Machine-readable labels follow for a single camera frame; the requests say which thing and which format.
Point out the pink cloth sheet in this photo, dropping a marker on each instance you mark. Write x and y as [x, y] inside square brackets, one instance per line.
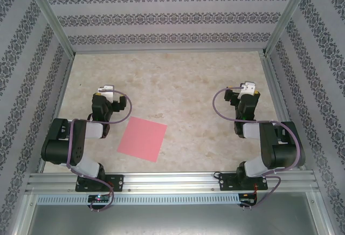
[143, 139]

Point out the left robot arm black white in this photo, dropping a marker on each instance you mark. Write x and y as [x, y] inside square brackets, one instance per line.
[58, 143]

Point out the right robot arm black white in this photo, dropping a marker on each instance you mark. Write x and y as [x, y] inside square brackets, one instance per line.
[285, 148]

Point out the grey metal sheet panel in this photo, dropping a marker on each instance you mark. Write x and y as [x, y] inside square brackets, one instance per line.
[172, 221]

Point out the small circuit board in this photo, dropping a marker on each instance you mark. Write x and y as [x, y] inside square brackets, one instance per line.
[246, 200]
[98, 198]

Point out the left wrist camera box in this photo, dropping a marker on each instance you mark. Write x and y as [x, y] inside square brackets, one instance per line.
[106, 90]

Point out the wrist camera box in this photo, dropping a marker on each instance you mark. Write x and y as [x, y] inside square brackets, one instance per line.
[106, 90]
[248, 89]

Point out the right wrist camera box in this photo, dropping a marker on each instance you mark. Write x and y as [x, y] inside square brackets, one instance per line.
[248, 89]

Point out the aluminium side rail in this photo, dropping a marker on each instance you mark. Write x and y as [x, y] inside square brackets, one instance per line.
[282, 111]
[58, 105]

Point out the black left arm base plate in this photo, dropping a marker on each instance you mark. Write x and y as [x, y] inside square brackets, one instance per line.
[117, 182]

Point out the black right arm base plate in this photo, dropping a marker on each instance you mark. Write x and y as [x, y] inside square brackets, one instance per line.
[226, 182]

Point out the aluminium frame post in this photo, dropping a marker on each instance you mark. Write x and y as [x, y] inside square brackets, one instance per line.
[284, 19]
[55, 19]

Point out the aluminium mounting rail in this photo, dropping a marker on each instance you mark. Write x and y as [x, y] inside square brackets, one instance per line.
[172, 181]

